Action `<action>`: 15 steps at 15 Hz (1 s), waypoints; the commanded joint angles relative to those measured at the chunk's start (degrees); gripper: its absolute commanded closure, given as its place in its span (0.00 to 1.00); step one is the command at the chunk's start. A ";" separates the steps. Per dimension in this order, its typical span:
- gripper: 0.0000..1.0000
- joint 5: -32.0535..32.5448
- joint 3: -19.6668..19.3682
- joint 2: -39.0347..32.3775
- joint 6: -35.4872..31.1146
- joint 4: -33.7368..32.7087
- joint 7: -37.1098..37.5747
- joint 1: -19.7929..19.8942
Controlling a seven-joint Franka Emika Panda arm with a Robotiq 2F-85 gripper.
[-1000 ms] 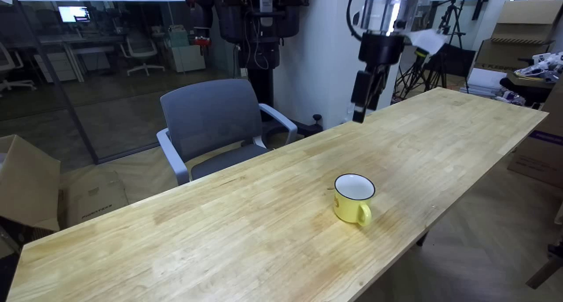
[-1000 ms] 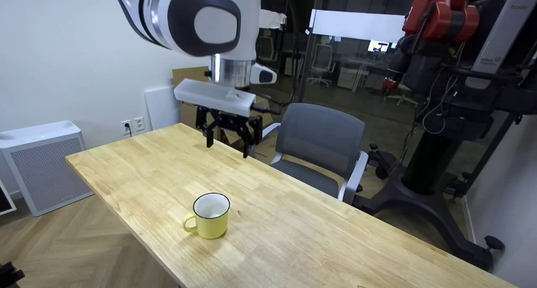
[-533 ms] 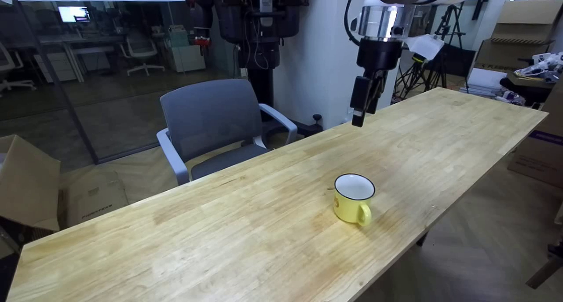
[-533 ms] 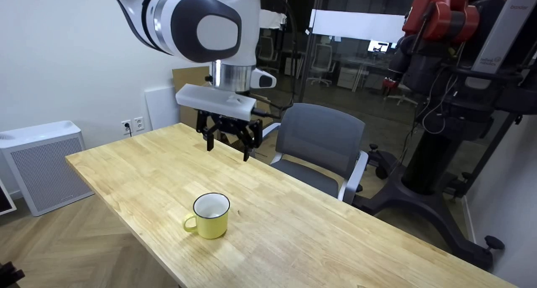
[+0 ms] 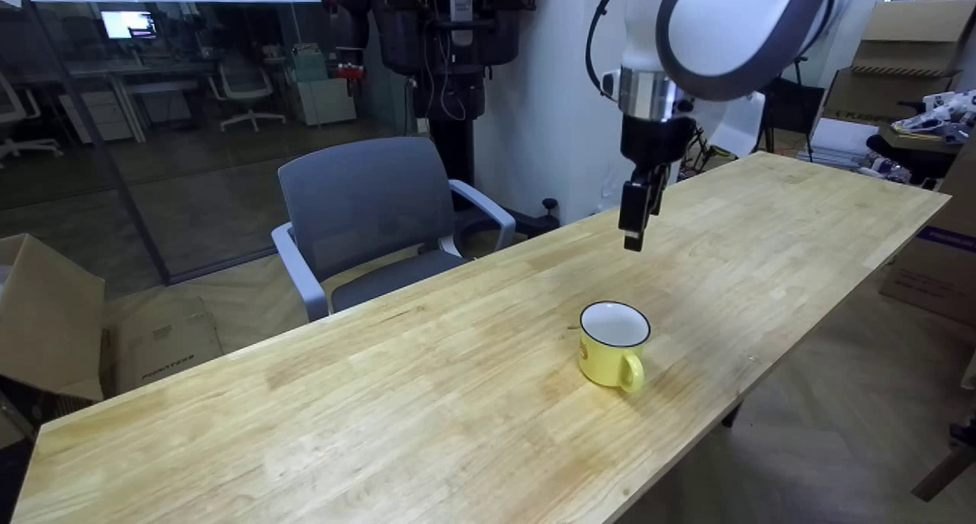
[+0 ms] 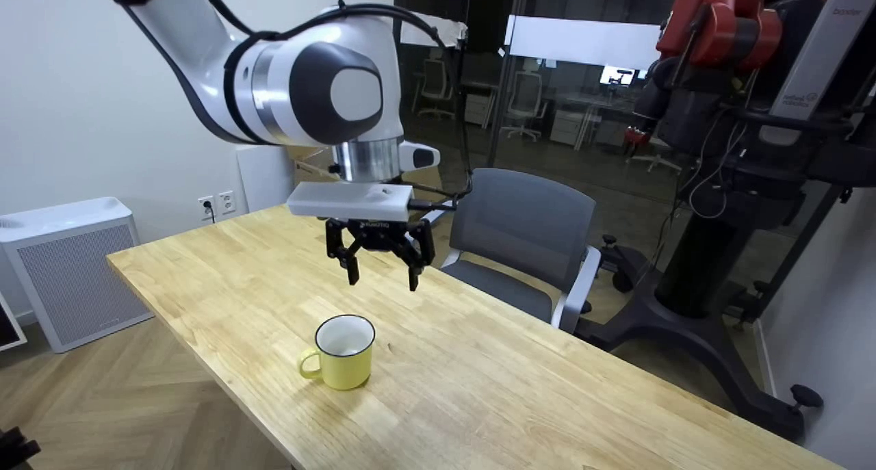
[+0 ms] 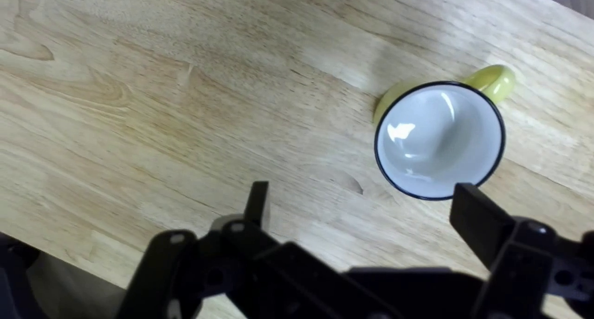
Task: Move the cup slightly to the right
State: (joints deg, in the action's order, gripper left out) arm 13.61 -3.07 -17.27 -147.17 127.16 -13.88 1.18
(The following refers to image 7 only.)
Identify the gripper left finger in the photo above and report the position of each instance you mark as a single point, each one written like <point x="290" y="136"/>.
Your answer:
<point x="241" y="263"/>

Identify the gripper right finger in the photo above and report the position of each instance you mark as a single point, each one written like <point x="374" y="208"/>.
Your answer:
<point x="519" y="258"/>

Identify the yellow enamel mug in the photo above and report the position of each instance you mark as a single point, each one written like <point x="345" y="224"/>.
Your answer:
<point x="441" y="138"/>

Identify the black office chair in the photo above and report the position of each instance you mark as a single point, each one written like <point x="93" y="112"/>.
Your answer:
<point x="14" y="282"/>

